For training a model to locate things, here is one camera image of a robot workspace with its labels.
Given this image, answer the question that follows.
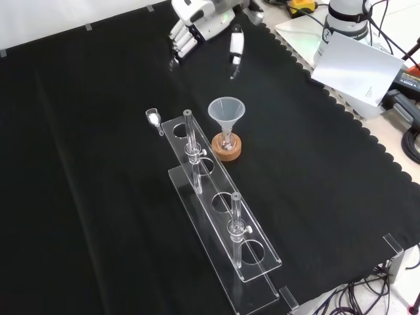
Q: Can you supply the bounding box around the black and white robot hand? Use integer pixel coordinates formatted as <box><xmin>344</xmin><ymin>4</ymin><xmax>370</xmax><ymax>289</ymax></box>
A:
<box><xmin>168</xmin><ymin>0</ymin><xmax>246</xmax><ymax>80</ymax></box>

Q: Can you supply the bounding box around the clear glass weighing funnel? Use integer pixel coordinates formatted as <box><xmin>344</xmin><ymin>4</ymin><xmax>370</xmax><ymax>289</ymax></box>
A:
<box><xmin>145</xmin><ymin>108</ymin><xmax>165</xmax><ymax>137</ymax></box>

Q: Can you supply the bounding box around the translucent plastic funnel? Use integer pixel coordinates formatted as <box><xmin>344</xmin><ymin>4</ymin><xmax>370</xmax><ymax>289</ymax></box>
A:
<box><xmin>207</xmin><ymin>96</ymin><xmax>247</xmax><ymax>148</ymax></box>

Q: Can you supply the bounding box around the clear acrylic funnel stand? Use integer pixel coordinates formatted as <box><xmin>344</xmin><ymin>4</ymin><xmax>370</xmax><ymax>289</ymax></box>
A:
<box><xmin>160</xmin><ymin>109</ymin><xmax>284</xmax><ymax>313</ymax></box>

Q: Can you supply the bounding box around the yellow stop button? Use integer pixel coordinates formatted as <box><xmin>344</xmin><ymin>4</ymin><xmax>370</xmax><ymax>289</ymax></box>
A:
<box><xmin>287</xmin><ymin>0</ymin><xmax>318</xmax><ymax>18</ymax></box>

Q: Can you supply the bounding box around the small round-bottom glass flask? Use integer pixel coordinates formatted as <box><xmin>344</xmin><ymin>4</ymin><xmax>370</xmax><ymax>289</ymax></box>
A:
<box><xmin>219</xmin><ymin>129</ymin><xmax>236</xmax><ymax>152</ymax></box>

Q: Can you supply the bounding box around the white paper sheet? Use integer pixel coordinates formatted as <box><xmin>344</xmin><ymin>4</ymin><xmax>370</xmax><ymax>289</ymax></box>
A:
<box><xmin>310</xmin><ymin>31</ymin><xmax>406</xmax><ymax>108</ymax></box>

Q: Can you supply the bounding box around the black cloth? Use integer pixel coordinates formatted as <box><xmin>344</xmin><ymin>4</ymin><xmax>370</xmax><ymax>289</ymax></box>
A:
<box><xmin>0</xmin><ymin>0</ymin><xmax>420</xmax><ymax>315</ymax></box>

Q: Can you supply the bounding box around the black and orange power box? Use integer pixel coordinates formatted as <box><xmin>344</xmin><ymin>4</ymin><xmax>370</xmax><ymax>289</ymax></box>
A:
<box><xmin>392</xmin><ymin>63</ymin><xmax>420</xmax><ymax>96</ymax></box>

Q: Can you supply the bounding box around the black grey clamp device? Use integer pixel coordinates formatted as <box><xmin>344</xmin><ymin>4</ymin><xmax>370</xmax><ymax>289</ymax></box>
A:
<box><xmin>383</xmin><ymin>88</ymin><xmax>420</xmax><ymax>129</ymax></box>

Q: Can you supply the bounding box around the red tripod foot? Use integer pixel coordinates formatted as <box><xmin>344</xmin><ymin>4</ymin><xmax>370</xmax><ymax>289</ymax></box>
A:
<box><xmin>406</xmin><ymin>293</ymin><xmax>420</xmax><ymax>315</ymax></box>

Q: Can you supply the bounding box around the cork ring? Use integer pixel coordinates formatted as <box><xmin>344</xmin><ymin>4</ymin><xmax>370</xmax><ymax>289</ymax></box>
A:
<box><xmin>211</xmin><ymin>133</ymin><xmax>244</xmax><ymax>163</ymax></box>

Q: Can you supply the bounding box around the coiled black cable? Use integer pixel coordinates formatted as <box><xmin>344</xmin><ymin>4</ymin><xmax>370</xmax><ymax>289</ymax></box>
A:
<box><xmin>401</xmin><ymin>125</ymin><xmax>420</xmax><ymax>169</ymax></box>

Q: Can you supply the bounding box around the clear acrylic corner bracket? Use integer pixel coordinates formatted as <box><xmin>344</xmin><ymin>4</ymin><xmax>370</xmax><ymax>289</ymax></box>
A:
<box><xmin>382</xmin><ymin>233</ymin><xmax>405</xmax><ymax>280</ymax></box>
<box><xmin>278</xmin><ymin>285</ymin><xmax>300</xmax><ymax>312</ymax></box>

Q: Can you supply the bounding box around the black cable bundle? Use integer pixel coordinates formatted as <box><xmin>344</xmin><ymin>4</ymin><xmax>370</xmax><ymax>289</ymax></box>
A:
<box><xmin>293</xmin><ymin>261</ymin><xmax>403</xmax><ymax>315</ymax></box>

